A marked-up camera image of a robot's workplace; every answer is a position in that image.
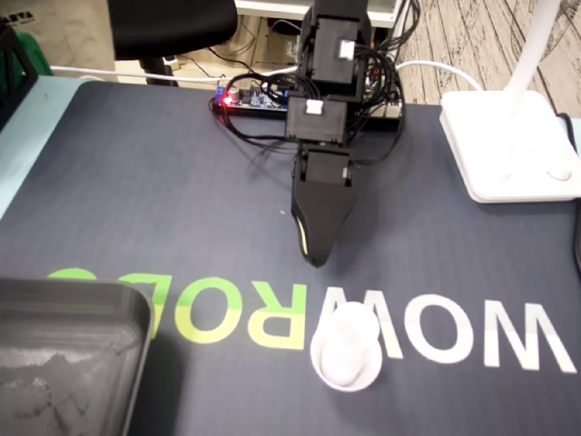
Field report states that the black robot wire bundle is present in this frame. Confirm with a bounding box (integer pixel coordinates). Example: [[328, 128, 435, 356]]
[[211, 0, 421, 169]]

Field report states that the green box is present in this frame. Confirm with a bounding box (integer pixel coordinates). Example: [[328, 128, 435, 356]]
[[13, 31, 54, 78]]

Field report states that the dark WOWROBO printed mat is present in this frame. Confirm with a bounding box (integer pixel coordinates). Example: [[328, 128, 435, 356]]
[[0, 81, 581, 436]]

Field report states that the white shelf unit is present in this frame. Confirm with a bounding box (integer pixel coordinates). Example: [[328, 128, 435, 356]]
[[235, 0, 409, 29]]

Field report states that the black truss stand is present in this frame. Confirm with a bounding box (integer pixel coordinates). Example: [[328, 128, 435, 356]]
[[0, 17, 40, 133]]

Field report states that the blue circuit board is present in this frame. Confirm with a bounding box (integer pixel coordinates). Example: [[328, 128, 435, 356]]
[[212, 80, 291, 117]]

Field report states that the white desk lamp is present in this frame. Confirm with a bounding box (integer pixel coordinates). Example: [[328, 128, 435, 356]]
[[438, 0, 581, 204]]

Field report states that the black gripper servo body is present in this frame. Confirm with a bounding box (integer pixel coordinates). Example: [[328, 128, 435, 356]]
[[291, 145, 355, 187]]

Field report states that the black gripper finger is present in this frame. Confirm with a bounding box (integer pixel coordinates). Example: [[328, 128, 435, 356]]
[[290, 179, 360, 269], [290, 212, 311, 261]]

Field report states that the short white plastic cup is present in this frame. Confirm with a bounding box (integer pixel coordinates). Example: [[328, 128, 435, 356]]
[[310, 338, 382, 392]]

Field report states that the dark grey metal tray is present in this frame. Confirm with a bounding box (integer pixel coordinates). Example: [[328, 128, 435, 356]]
[[0, 276, 155, 436]]

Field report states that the white power cable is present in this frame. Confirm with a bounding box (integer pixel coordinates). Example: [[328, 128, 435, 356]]
[[49, 59, 483, 92]]

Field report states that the black office chair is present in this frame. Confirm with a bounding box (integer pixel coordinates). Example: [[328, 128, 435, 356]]
[[108, 0, 241, 86]]

